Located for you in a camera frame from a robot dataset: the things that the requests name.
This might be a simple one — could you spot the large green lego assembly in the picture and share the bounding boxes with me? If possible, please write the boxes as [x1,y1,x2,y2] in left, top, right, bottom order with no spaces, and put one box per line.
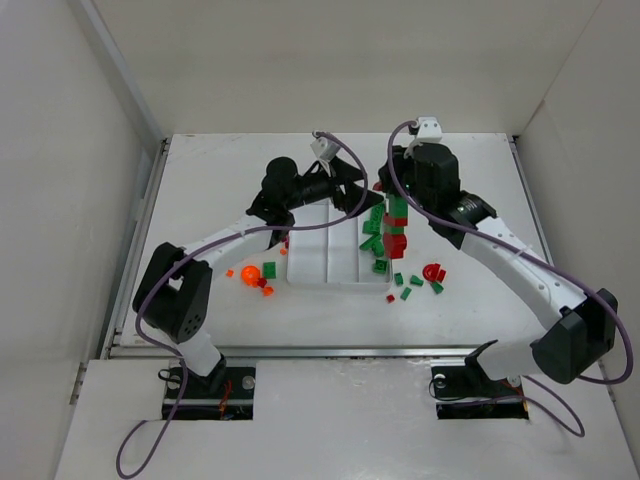
[359,203,385,251]

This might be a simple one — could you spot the red green lego tower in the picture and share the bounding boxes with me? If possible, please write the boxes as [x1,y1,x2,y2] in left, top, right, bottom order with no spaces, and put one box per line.
[373,181,408,260]

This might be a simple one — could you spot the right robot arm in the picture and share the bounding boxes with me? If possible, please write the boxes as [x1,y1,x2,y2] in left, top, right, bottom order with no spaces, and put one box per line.
[378,142,617,384]

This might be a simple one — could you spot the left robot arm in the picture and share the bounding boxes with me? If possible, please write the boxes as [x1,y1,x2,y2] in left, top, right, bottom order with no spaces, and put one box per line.
[132,157,383,393]

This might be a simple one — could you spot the white three-compartment tray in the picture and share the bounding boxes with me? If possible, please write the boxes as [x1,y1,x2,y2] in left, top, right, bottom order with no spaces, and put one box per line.
[286,200,393,293]

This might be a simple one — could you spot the green square lego plate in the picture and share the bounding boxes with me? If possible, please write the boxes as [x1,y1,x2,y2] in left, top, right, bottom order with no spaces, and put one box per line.
[262,261,277,280]

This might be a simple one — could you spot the orange dome lego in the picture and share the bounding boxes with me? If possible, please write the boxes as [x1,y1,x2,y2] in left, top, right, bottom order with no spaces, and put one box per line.
[241,265,261,288]

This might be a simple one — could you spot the red semicircle lego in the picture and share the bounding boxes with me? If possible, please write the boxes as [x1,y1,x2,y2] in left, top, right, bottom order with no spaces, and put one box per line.
[422,263,447,283]

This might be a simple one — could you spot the green sloped lego piece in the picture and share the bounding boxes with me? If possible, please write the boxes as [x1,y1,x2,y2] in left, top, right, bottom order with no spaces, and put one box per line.
[410,275,424,286]

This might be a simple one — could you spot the small green lego brick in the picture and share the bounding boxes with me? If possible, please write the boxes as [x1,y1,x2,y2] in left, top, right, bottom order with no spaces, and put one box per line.
[431,282,444,294]

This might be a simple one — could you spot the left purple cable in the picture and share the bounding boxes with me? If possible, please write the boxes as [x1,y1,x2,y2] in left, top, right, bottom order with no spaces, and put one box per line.
[115,130,370,480]

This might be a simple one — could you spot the purple cable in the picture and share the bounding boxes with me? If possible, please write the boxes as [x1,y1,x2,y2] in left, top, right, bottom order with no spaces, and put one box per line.
[115,130,370,480]
[387,119,635,437]

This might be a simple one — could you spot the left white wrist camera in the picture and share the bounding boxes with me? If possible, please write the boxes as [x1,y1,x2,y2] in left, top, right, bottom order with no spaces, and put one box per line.
[310,131,341,162]

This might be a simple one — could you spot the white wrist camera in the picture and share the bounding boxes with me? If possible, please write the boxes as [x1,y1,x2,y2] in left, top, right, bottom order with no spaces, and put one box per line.
[310,131,341,162]
[409,116,443,143]

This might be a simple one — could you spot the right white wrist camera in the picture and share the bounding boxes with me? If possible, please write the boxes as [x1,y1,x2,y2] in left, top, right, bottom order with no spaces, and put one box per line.
[409,116,443,143]

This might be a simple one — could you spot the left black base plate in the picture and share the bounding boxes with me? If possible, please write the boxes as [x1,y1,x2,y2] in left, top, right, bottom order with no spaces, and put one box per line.
[172,364,256,421]

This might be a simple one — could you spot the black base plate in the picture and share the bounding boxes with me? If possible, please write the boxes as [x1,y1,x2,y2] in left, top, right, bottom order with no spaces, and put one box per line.
[172,364,256,421]
[428,365,529,420]

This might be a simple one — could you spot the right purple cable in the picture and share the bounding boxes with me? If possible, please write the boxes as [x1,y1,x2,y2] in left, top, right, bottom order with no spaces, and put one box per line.
[387,119,635,437]

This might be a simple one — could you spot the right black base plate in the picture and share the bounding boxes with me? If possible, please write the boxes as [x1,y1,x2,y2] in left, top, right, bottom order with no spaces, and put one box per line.
[428,365,529,420]

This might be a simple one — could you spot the aluminium rail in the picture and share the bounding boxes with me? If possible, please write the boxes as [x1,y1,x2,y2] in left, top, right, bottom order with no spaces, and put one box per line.
[100,344,474,359]

